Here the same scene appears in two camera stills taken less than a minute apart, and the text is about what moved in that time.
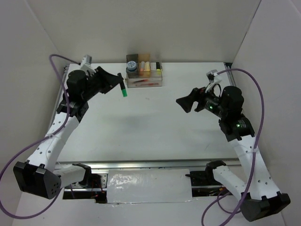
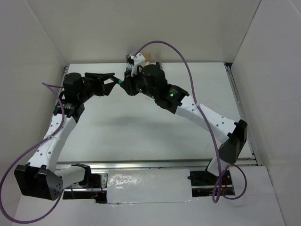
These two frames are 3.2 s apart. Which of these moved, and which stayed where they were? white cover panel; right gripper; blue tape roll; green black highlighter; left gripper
Moved: right gripper; green black highlighter
Stayed: blue tape roll; white cover panel; left gripper
